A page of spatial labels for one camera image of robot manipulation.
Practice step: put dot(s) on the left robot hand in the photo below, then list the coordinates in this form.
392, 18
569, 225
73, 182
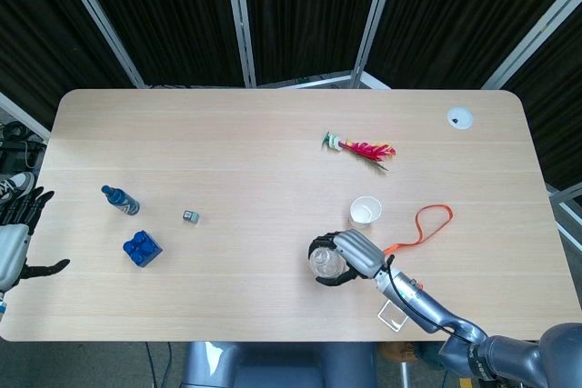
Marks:
11, 251

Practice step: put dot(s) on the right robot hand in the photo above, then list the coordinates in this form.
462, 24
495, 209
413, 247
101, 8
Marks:
359, 249

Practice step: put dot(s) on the clear plastic bottle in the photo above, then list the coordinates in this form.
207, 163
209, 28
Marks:
325, 263

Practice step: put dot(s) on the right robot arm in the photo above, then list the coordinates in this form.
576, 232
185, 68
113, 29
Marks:
427, 306

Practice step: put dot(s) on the white paper cup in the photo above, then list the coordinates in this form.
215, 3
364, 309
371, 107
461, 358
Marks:
364, 211

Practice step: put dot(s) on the blue spray bottle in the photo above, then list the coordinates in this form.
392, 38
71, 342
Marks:
123, 201

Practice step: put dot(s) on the black white sneaker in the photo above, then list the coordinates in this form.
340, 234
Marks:
16, 181

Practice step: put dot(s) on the red feather shuttlecock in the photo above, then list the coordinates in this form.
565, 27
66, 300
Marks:
368, 149

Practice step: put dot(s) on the blue toy building block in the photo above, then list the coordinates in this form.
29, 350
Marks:
143, 249

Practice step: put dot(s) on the metal chair leg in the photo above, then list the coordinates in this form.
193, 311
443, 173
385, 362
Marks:
404, 374

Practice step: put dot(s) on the grey-blue robot torso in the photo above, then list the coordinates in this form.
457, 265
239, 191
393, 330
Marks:
277, 365

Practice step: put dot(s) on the small grey-green cube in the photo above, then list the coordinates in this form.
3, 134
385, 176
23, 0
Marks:
191, 216

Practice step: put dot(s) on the black fabric partition panel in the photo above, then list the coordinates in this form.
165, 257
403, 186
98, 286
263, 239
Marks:
173, 11
36, 20
309, 11
559, 111
454, 11

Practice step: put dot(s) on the silver partition frame rail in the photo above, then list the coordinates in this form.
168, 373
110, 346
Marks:
566, 206
23, 115

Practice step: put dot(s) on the silver partition base rail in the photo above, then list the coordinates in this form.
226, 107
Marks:
318, 81

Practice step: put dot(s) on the silver partition frame post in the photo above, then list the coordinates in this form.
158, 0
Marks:
532, 38
241, 20
100, 15
375, 15

